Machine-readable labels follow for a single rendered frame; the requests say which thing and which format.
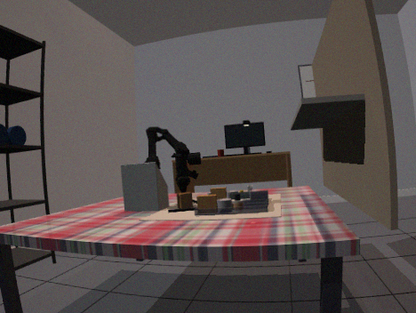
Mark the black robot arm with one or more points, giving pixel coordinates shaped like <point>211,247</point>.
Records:
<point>182,152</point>

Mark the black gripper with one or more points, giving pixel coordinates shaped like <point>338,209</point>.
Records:
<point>182,179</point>

